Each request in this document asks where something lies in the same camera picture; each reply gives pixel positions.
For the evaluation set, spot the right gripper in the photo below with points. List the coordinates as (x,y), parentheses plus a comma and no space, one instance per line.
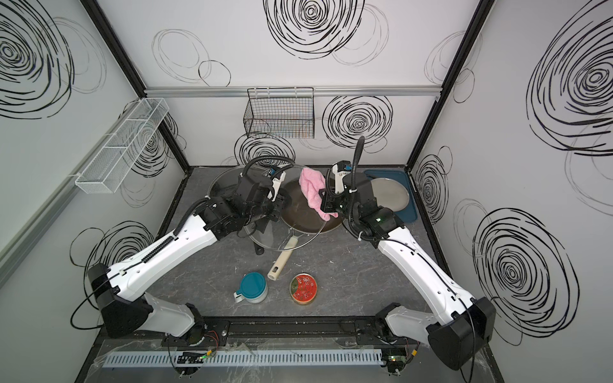
(327,195)

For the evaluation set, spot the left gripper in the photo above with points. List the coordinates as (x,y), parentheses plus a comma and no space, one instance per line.
(279,204)

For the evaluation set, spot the pink cloth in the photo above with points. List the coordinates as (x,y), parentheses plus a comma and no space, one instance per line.
(311,182)

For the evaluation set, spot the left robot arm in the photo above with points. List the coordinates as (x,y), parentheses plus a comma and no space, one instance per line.
(121,290)

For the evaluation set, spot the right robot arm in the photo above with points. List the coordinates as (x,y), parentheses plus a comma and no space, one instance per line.
(446,299)

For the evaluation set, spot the glass lid on black pan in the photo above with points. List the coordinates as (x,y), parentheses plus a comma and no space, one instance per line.
(222,186)

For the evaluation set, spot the black frying pan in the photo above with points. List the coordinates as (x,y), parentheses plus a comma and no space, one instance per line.
(258,246)

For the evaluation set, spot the grey round plate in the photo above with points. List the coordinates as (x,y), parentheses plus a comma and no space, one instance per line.
(390,193)

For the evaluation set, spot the teal tray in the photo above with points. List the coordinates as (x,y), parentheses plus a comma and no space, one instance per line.
(409,214)

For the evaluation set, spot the teal lidded cup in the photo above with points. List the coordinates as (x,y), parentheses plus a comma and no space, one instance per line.
(253,288)

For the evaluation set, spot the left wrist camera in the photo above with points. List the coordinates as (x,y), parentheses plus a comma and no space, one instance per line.
(277,180)

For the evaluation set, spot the brown pan with cream handle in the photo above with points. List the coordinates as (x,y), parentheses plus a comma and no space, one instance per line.
(304,224)

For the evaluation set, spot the black wire basket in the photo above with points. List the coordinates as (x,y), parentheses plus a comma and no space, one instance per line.
(286,112)

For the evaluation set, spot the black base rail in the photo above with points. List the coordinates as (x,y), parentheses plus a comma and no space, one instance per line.
(367,330)

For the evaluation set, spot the white wire shelf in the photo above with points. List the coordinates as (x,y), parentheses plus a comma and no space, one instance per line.
(120,151)

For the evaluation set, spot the white slotted cable duct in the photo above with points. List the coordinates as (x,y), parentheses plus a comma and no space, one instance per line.
(244,358)

